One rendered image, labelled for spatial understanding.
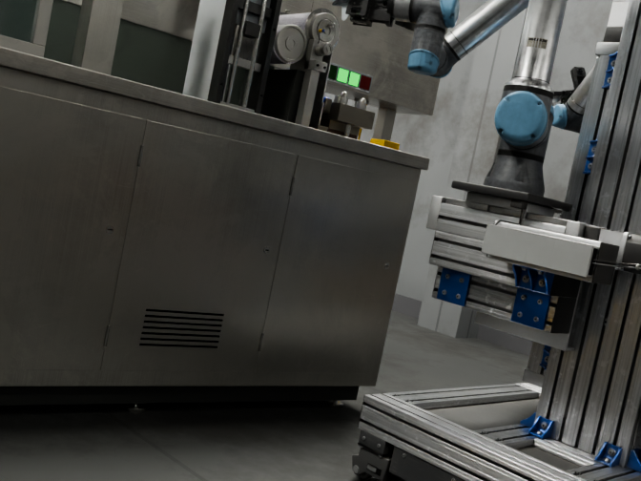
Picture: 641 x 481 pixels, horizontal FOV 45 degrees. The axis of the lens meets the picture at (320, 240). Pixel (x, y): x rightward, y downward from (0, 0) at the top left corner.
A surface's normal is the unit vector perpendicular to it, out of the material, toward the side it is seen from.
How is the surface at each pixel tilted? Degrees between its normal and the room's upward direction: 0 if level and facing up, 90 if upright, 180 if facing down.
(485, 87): 90
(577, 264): 90
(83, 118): 90
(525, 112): 98
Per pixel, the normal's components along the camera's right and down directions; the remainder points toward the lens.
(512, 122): -0.35, 0.13
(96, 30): 0.60, 0.18
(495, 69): -0.70, -0.09
